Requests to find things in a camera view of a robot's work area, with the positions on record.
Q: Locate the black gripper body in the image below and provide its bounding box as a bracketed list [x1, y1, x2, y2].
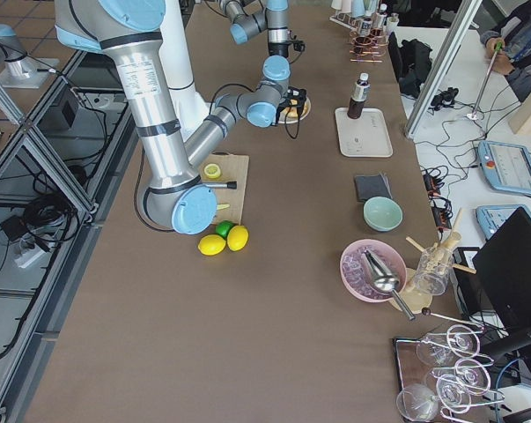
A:
[268, 39, 305, 57]
[276, 87, 307, 124]

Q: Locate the white round plate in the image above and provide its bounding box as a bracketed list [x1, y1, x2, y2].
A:
[278, 99, 311, 124]

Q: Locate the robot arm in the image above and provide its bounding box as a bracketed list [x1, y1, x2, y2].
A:
[55, 1, 298, 234]
[218, 0, 306, 58]

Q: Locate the braided glazed donut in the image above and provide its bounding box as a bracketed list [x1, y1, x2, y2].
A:
[283, 99, 309, 120]

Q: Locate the dark tea bottle on tray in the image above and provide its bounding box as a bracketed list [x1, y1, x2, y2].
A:
[347, 72, 370, 119]

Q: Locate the cream rabbit tray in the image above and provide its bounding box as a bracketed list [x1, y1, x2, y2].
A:
[335, 108, 393, 158]

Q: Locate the wine glass rack tray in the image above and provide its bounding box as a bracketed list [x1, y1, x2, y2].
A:
[393, 323, 505, 422]

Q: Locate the bamboo cutting board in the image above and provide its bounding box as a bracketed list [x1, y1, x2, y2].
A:
[199, 153, 249, 224]

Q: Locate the steel muddler black tip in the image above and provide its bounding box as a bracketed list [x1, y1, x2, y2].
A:
[203, 181, 238, 189]

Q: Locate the halved lemon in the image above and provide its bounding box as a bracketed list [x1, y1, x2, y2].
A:
[203, 163, 222, 180]

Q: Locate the grey folded cloth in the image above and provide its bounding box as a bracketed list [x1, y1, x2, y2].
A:
[354, 173, 393, 202]

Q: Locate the mint green bowl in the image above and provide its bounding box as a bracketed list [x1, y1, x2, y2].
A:
[363, 197, 403, 232]

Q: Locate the green lime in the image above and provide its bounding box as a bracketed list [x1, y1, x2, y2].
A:
[215, 220, 235, 239]

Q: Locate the yellow lemon upper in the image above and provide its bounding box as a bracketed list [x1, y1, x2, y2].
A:
[226, 225, 249, 251]

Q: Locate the yellow lemon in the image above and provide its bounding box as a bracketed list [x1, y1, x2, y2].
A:
[197, 234, 226, 256]
[226, 225, 249, 251]

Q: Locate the yellow lemon lower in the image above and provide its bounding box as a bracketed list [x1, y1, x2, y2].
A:
[197, 234, 226, 256]

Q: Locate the pink bowl with ice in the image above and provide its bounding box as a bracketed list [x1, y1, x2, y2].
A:
[340, 239, 407, 303]

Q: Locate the steel ice scoop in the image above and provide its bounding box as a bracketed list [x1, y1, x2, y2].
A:
[364, 249, 416, 321]

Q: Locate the clear glass mug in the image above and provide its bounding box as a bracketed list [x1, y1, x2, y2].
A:
[413, 246, 453, 295]

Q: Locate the blue teach pendant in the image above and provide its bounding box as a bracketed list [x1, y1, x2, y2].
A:
[476, 204, 529, 241]
[477, 140, 531, 196]

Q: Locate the person in blue jacket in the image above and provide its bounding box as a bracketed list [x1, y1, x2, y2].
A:
[480, 1, 531, 102]

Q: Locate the wooden cup stand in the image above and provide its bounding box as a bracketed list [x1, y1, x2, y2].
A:
[405, 207, 478, 283]

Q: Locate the black monitor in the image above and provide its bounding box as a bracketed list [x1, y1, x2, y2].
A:
[471, 206, 531, 336]

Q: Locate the copper wire bottle rack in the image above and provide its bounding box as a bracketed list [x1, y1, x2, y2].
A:
[349, 20, 387, 63]

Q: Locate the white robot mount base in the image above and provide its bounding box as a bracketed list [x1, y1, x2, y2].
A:
[159, 0, 210, 143]

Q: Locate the aluminium frame post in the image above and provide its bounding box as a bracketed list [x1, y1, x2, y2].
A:
[404, 0, 483, 140]

